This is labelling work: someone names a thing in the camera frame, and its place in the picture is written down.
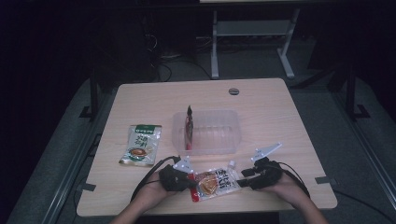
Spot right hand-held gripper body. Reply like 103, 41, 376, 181
248, 142, 285, 191

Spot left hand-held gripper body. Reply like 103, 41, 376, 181
158, 155, 195, 192

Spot white and red spouted pouch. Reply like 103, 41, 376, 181
190, 160, 243, 203

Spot clear plastic container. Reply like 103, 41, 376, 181
171, 108, 243, 157

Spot red and black snack packet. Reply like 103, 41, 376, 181
184, 105, 195, 151

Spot person's left hand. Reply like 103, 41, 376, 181
140, 171, 179, 205

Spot person's right hand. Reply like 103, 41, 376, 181
260, 172, 310, 207

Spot green and white food packet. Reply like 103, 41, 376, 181
118, 123, 163, 167

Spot black metal stand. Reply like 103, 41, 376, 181
345, 63, 372, 121
78, 66, 101, 121

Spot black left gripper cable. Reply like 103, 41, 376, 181
130, 155, 182, 203

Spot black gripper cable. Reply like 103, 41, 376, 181
276, 161, 396, 224
130, 155, 182, 203

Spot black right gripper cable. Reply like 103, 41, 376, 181
276, 161, 396, 224

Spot grey metal floor rail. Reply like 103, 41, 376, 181
330, 92, 396, 203
40, 92, 118, 224

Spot black floor cables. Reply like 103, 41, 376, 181
146, 32, 213, 82

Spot white metal desk frame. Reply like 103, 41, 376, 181
210, 7, 302, 80

